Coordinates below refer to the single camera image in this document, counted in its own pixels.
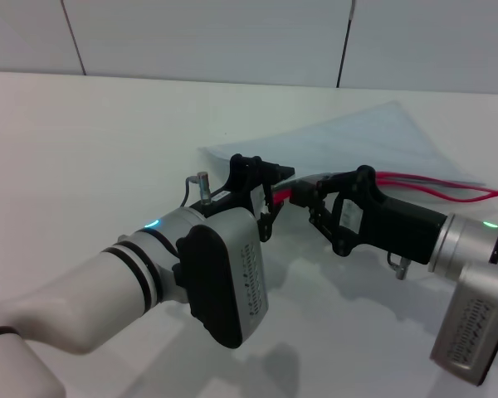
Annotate left wrist cable connector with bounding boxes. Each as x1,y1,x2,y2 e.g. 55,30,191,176
178,172,215,208

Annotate wrist cable connector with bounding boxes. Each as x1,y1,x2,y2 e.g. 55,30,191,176
178,172,215,208
387,251,413,282

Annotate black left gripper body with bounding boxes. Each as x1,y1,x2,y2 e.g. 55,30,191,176
201,153,264,217

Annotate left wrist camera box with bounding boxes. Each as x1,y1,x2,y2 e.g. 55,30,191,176
172,206,271,350

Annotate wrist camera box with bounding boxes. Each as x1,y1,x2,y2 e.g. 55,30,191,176
428,263,498,387
172,206,271,350

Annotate clear document bag red zip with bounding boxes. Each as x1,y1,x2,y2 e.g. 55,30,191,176
197,101,498,205

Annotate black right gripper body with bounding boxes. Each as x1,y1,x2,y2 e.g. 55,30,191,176
330,164,448,266

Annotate right wrist cable connector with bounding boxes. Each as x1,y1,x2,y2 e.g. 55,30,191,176
387,251,413,282

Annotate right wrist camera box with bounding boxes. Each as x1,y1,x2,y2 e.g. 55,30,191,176
428,263,498,387

